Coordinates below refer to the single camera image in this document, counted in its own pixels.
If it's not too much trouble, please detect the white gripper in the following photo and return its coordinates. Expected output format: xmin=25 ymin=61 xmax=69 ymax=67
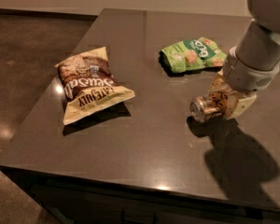
xmin=209 ymin=47 xmax=280 ymax=119

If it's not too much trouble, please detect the orange soda can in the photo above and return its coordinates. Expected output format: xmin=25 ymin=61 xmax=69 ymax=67
xmin=190 ymin=91 xmax=229 ymax=123

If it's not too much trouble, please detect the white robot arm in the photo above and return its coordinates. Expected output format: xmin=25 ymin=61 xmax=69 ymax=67
xmin=208 ymin=0 xmax=280 ymax=119

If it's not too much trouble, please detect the green snack bag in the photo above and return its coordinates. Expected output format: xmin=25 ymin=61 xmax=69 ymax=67
xmin=161 ymin=37 xmax=227 ymax=74

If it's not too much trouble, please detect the brown and cream chip bag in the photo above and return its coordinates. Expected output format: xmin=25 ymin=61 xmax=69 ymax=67
xmin=55 ymin=47 xmax=135 ymax=125

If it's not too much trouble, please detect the dark cabinet under table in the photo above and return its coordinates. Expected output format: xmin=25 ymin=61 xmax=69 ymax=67
xmin=0 ymin=165 xmax=280 ymax=224

